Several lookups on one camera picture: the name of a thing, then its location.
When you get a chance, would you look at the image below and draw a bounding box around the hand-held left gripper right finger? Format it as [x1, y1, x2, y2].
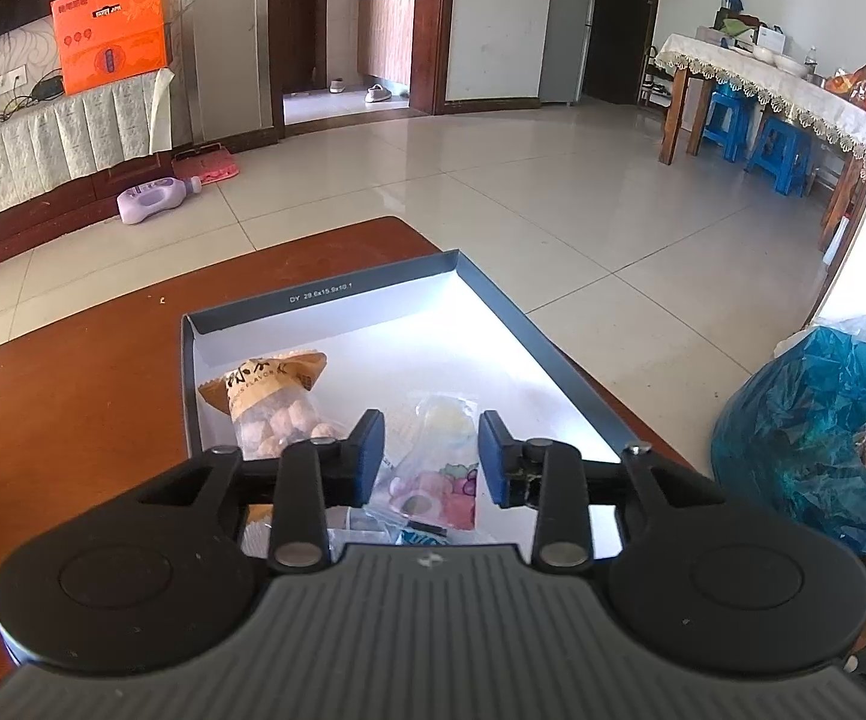
[478, 410, 730, 572]

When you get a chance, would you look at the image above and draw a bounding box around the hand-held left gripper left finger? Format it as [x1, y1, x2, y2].
[137, 409, 387, 572]

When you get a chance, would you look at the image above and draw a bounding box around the clear pink snack packet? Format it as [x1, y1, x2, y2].
[373, 394, 483, 533]

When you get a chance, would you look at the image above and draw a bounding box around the tan nut snack packet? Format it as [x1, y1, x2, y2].
[198, 350, 348, 463]

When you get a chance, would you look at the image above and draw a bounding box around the grey cardboard box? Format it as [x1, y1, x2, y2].
[180, 247, 696, 563]

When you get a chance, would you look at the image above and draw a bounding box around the blue plastic bag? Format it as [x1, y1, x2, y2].
[710, 326, 866, 557]

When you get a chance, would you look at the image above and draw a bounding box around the pink plastic dustpan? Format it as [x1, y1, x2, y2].
[170, 142, 240, 186]

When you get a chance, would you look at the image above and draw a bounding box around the purple detergent bottle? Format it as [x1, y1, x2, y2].
[116, 176, 203, 226]

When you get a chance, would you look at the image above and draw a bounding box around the white plastic bag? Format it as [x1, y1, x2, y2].
[773, 313, 866, 362]

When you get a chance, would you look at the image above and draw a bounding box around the wooden dining table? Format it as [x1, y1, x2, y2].
[656, 64, 865, 252]

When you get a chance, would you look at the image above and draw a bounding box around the blue plastic stool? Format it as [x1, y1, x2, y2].
[700, 85, 759, 164]
[745, 115, 816, 198]

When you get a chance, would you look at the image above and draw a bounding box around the dark wooden television cabinet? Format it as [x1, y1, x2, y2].
[0, 154, 179, 286]

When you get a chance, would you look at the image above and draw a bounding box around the wooden sink cabinet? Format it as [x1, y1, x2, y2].
[357, 0, 414, 88]

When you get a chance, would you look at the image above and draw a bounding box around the brown wooden door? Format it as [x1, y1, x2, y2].
[281, 0, 330, 95]

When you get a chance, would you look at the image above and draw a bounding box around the TV cabinet with lace cloth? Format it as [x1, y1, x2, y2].
[0, 69, 176, 218]

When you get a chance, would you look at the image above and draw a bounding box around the white lace tablecloth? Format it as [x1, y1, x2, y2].
[653, 31, 866, 161]

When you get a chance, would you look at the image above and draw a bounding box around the orange gift box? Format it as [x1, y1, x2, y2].
[50, 0, 166, 97]

